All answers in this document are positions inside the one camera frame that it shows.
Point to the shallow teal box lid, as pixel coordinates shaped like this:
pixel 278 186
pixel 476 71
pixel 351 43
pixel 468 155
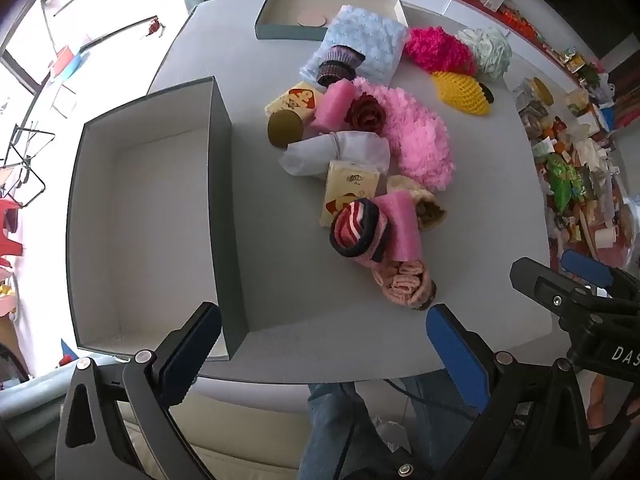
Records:
pixel 285 10

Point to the blue plastic basin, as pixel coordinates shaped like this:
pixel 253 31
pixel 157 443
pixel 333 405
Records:
pixel 74 67

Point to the mint bath pouf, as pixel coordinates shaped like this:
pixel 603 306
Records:
pixel 487 52

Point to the pink fluffy cloth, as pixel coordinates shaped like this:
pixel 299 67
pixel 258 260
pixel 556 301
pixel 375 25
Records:
pixel 420 140

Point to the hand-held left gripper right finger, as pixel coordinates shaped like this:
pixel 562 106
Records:
pixel 457 355

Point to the blue-grey cushion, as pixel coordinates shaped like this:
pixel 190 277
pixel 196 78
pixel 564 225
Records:
pixel 30 400

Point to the pink foam roll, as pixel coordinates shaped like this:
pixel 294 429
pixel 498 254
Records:
pixel 330 107

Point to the person's jeans legs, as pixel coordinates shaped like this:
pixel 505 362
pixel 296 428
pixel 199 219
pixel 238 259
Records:
pixel 335 425

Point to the light blue fluffy cloth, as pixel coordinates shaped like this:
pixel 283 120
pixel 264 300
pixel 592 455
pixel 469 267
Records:
pixel 370 35

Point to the large grey storage box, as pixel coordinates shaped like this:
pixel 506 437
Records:
pixel 150 210

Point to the striped pink black sock roll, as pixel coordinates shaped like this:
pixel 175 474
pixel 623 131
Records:
pixel 355 230

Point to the person's right hand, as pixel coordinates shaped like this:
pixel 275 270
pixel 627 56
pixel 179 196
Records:
pixel 602 400

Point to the white cloth bundle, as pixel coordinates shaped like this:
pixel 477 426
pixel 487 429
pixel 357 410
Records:
pixel 340 152

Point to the cream sofa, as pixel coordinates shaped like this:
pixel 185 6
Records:
pixel 250 425

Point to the magenta fluffy ball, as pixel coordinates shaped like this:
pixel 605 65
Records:
pixel 435 47

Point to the black folding stool frame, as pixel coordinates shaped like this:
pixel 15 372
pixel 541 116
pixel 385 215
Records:
pixel 20 132

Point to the red plastic stool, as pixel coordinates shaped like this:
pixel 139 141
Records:
pixel 10 210

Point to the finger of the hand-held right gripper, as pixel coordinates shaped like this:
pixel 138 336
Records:
pixel 542 280
pixel 585 265

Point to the small red toy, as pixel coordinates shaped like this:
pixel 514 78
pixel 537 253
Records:
pixel 154 25

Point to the yellow foam net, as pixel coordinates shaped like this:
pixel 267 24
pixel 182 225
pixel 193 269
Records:
pixel 460 91

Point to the red plastic basin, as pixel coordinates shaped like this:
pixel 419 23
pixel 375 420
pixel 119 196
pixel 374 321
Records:
pixel 62 57

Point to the dark round pad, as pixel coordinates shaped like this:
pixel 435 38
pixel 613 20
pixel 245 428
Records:
pixel 487 92

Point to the pink foam sheet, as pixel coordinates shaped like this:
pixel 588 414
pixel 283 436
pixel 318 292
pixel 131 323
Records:
pixel 400 225

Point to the yellow tissue pack red print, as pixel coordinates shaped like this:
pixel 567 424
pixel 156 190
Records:
pixel 350 182
pixel 295 102

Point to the red fabric rose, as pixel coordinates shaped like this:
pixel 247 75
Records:
pixel 365 114

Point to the gold round disc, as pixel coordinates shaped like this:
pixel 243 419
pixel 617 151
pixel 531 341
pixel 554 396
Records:
pixel 285 129

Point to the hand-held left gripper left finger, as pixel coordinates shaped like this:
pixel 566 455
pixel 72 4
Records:
pixel 192 355

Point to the cream sock roll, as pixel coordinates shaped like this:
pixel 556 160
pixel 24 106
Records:
pixel 410 187

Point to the purple knit sock roll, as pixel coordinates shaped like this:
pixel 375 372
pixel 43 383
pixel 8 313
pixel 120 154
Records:
pixel 335 65

